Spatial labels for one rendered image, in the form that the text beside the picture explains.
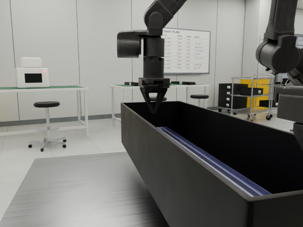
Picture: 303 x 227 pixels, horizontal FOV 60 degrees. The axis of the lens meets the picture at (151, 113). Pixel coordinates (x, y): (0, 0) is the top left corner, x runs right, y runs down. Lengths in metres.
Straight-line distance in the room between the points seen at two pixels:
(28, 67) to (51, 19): 1.70
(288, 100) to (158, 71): 0.51
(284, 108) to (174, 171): 0.14
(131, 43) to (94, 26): 5.28
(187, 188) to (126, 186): 0.32
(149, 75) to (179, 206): 0.45
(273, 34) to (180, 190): 0.58
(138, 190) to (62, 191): 0.15
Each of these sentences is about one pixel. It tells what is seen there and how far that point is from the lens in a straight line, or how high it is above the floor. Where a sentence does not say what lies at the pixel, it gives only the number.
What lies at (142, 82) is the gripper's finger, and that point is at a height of 1.01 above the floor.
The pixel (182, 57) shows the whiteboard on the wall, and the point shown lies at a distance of 6.76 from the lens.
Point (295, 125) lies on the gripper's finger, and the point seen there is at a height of 1.00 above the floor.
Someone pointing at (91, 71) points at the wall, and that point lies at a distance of 5.88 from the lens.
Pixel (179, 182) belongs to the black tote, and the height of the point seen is 0.92.
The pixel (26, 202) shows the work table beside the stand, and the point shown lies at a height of 0.80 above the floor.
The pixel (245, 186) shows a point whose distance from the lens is 0.37.
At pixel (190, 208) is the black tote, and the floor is 0.91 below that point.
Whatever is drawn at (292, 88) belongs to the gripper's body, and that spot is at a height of 1.03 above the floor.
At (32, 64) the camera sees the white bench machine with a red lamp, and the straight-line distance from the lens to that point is 4.41.
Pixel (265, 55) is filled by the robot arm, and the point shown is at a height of 1.08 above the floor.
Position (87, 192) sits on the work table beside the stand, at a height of 0.80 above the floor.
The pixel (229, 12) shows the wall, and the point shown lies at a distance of 7.81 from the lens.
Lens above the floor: 1.04
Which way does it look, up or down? 9 degrees down
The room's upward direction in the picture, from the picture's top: straight up
